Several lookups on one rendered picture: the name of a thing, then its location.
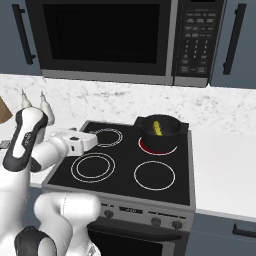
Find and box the black microwave door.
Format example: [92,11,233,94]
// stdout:
[25,0,179,86]

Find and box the black cupboard handle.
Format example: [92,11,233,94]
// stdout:
[11,3,37,66]
[222,2,248,76]

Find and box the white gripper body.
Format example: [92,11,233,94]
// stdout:
[77,130,100,154]

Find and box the black oven handle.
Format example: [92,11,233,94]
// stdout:
[86,222,184,242]

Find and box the black drawer handle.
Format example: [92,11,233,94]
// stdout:
[231,222,256,240]

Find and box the yellow lemon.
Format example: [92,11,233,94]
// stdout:
[152,120,164,137]

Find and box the black oven door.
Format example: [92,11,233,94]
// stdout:
[87,229,183,256]

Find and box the black hob with steel oven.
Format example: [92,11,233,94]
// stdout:
[41,120,198,256]

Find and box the blue-grey drawer front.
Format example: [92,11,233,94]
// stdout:
[185,212,256,256]

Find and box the black and steel microwave oven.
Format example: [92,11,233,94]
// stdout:
[25,0,228,89]

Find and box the brown wooden board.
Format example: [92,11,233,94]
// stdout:
[0,96,14,125]

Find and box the black cooking pot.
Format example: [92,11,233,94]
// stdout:
[133,113,190,155]

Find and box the small grey object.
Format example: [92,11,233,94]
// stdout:
[0,139,12,150]

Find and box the dark oven knob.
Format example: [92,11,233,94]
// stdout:
[171,220,184,232]
[150,216,162,228]
[103,209,115,220]

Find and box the blue-grey cupboard door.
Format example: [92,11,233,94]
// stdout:
[0,0,43,77]
[209,0,256,90]

